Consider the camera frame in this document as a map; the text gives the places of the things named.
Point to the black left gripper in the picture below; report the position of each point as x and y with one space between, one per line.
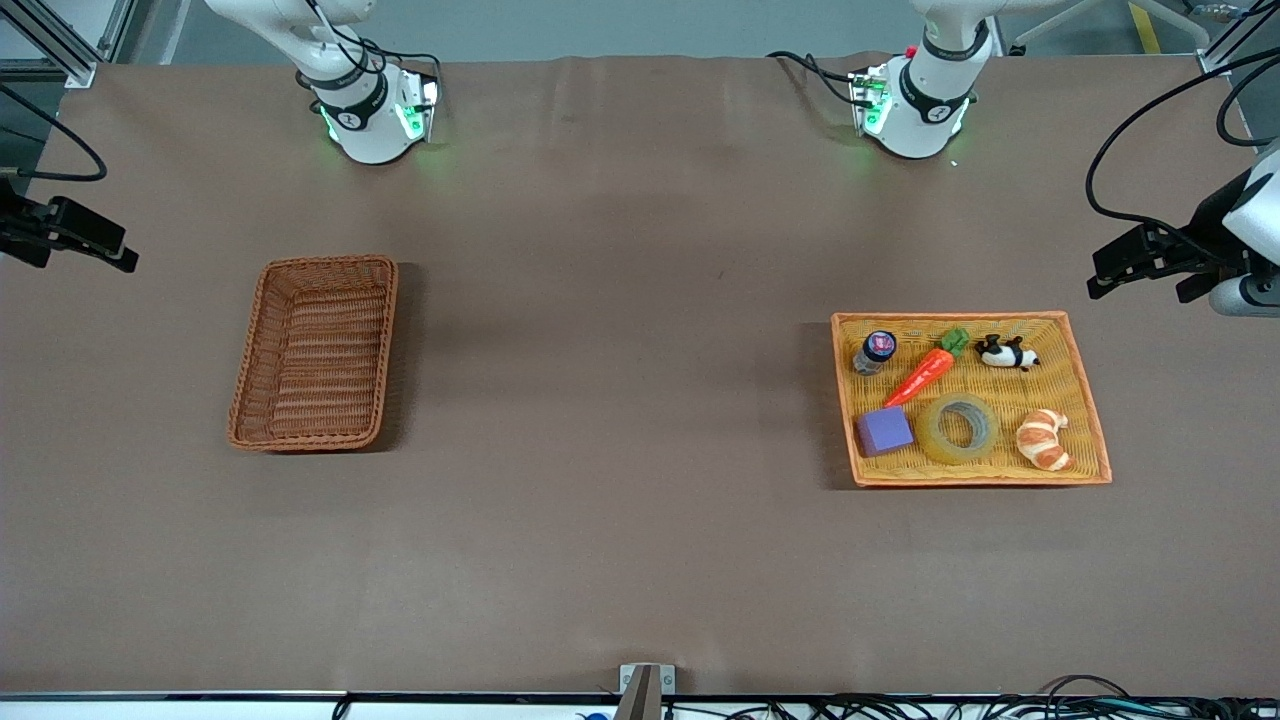
1203 236

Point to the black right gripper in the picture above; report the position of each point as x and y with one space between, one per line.
20 229

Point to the clear yellowish tape roll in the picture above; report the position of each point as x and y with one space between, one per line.
935 445

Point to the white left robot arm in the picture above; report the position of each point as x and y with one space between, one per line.
925 110

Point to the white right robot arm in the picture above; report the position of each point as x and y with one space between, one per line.
365 125

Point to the orange flat wicker basket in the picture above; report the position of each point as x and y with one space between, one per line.
1045 390

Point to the brown deep wicker basket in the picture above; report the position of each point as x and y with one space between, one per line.
320 400

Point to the black white panda toy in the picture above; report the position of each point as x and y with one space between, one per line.
1005 353

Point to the toy croissant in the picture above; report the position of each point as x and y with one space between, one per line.
1042 440

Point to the orange toy carrot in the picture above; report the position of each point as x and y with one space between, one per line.
925 375

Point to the small bottle blue cap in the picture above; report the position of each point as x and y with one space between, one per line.
875 352

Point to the purple foam cube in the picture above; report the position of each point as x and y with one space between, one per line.
885 432

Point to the aluminium frame profile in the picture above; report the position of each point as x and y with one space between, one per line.
1235 35
70 55

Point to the metal table edge bracket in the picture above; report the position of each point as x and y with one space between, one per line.
645 690

